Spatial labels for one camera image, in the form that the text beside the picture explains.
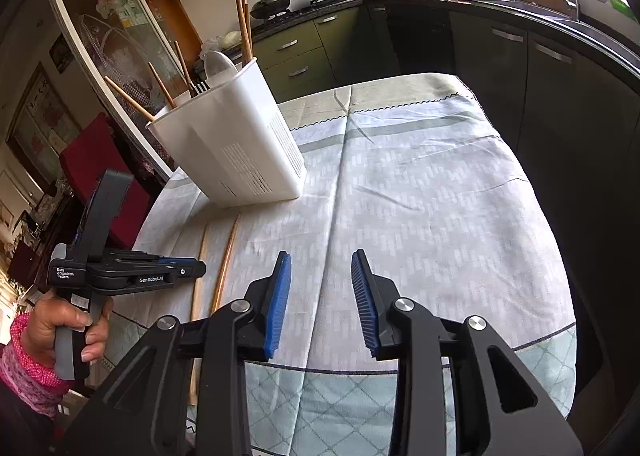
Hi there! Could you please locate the white plastic spoon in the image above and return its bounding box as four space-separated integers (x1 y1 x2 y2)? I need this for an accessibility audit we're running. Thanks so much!
204 50 242 88

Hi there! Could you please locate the light wooden chopstick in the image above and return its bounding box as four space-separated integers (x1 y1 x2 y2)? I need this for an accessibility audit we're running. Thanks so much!
147 61 177 110
209 211 242 316
242 0 255 62
173 40 195 100
234 0 251 66
189 225 210 408

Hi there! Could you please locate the white plastic utensil holder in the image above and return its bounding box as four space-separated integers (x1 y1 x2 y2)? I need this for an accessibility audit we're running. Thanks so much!
145 56 307 210

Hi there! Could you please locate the black gas stove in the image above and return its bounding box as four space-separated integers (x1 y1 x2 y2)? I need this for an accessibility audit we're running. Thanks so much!
252 0 359 30

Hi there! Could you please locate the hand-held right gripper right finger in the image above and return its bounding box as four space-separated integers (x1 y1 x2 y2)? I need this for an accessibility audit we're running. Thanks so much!
351 249 584 456

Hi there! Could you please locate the steel kitchen sink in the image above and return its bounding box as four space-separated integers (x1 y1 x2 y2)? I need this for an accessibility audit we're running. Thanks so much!
510 0 640 50

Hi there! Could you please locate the black wok with lid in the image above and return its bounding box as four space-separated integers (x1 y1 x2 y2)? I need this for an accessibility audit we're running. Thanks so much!
249 0 292 20

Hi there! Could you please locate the pale patterned tablecloth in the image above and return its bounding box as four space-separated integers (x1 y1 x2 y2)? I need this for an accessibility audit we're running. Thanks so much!
135 72 577 456

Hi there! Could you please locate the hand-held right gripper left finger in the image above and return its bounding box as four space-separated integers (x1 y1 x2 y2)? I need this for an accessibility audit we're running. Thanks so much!
62 250 292 456

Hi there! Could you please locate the large framed wall picture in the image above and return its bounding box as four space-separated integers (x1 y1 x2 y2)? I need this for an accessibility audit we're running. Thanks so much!
5 61 82 198

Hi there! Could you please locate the person's left forearm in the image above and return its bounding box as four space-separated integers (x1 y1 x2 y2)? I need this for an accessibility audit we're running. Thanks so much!
0 313 71 420

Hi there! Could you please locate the flower print glass sliding door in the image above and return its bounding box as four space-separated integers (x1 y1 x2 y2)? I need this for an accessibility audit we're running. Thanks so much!
40 0 202 183

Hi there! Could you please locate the plastic bag with white food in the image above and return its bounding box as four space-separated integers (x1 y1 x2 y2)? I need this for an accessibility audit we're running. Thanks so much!
200 30 244 60

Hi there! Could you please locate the reddish brown chopstick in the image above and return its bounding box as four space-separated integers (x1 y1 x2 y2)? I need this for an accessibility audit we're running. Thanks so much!
103 76 157 121

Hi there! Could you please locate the person's left hand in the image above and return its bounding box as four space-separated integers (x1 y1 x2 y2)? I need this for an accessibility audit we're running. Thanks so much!
22 293 114 368

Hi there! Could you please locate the red chair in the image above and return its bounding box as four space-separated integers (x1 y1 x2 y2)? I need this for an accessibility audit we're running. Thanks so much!
59 114 152 250

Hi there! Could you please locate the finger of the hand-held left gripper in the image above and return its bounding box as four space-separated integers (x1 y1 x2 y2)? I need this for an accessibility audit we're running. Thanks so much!
102 250 184 267
127 260 207 288

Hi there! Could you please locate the small dark wall picture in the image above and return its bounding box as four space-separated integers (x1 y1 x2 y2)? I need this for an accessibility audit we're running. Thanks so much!
49 33 76 75

